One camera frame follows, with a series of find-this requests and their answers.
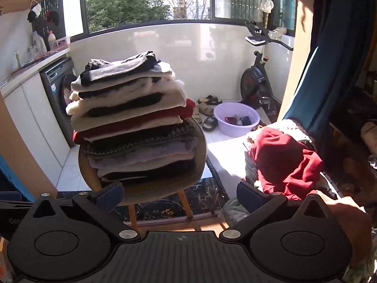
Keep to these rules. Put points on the white detergent bottle red cap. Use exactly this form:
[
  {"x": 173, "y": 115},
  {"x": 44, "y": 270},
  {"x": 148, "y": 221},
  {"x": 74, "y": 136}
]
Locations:
[{"x": 51, "y": 41}]

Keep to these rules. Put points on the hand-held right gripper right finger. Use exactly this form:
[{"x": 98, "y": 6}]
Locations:
[{"x": 250, "y": 197}]

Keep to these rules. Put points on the white low table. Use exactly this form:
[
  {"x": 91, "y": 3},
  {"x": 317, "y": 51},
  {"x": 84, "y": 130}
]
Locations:
[{"x": 226, "y": 153}]

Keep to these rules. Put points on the dark red fleece garment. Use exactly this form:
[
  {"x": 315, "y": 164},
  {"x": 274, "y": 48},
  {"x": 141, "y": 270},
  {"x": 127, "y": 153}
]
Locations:
[{"x": 282, "y": 159}]

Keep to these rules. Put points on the black slide with white print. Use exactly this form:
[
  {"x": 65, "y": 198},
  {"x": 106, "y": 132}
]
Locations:
[{"x": 209, "y": 123}]

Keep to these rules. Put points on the white globe ornament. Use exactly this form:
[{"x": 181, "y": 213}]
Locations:
[{"x": 266, "y": 6}]

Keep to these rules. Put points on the black exercise bike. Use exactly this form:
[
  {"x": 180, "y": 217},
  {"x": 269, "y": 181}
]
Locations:
[{"x": 250, "y": 83}]

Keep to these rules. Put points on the teal curtain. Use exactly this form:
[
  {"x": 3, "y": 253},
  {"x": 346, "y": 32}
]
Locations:
[{"x": 324, "y": 79}]

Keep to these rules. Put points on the small dark laundry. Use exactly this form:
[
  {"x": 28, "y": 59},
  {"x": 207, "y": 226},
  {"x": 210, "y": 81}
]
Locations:
[{"x": 238, "y": 120}]

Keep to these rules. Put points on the black knit sweater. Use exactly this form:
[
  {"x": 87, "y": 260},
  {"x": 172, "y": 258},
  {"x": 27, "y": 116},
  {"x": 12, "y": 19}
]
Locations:
[{"x": 117, "y": 68}]

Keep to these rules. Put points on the small green bottle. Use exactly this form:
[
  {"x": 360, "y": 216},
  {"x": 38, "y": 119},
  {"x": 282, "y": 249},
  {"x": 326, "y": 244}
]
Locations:
[{"x": 18, "y": 60}]

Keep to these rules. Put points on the balcony window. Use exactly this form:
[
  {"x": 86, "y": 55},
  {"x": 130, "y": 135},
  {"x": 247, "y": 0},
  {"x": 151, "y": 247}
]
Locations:
[{"x": 132, "y": 3}]

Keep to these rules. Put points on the white counter cabinet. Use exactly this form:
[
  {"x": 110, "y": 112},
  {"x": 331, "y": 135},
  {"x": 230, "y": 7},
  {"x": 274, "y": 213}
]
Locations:
[{"x": 29, "y": 123}]

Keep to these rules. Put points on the pile of unfolded clothes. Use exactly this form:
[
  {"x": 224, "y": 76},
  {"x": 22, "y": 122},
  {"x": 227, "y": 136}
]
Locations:
[{"x": 296, "y": 128}]

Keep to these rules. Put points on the lavender plastic basin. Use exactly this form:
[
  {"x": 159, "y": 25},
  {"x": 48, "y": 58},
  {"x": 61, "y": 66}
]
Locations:
[{"x": 235, "y": 131}]

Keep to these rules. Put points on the dark grey washing machine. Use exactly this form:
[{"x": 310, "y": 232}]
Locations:
[{"x": 54, "y": 94}]

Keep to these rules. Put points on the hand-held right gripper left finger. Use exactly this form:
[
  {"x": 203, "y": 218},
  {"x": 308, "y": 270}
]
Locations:
[{"x": 110, "y": 197}]

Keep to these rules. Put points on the round wooden chair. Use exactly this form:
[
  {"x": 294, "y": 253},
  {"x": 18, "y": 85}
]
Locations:
[{"x": 165, "y": 189}]

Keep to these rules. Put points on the stack of folded clothes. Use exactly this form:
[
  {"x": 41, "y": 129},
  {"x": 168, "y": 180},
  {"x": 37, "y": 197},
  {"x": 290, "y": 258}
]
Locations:
[{"x": 132, "y": 141}]

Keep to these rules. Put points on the hanging dark socks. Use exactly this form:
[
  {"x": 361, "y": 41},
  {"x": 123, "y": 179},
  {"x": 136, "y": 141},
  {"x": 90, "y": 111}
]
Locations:
[{"x": 44, "y": 16}]

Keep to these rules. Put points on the beige sandal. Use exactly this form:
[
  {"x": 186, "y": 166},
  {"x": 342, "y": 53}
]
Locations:
[
  {"x": 198, "y": 116},
  {"x": 206, "y": 109}
]

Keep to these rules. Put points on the white detergent bottle blue cap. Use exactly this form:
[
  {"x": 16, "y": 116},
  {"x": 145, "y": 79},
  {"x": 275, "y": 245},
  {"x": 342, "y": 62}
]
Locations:
[{"x": 39, "y": 43}]

